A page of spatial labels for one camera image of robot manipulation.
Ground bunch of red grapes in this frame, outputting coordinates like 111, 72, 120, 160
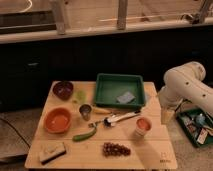
102, 142, 131, 157

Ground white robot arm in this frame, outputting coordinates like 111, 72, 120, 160
158, 61, 213, 113

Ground dark maroon bowl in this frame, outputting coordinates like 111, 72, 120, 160
53, 81, 73, 100

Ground orange red bowl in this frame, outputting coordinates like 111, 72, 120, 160
43, 108, 72, 134

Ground green plastic tray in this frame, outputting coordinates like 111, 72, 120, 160
94, 73, 146, 109

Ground pale green vegetable toy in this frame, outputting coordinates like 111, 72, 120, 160
73, 90, 86, 104

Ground small metal cup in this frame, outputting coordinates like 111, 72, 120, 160
79, 104, 92, 121

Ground orange paper cup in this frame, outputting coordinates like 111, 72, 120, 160
135, 117, 152, 136

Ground green chili pepper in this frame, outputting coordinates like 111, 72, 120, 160
72, 127, 97, 142

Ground green bin with tools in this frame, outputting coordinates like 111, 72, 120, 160
176, 108, 213, 148

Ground black floor cable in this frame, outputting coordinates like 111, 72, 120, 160
0, 116, 32, 149

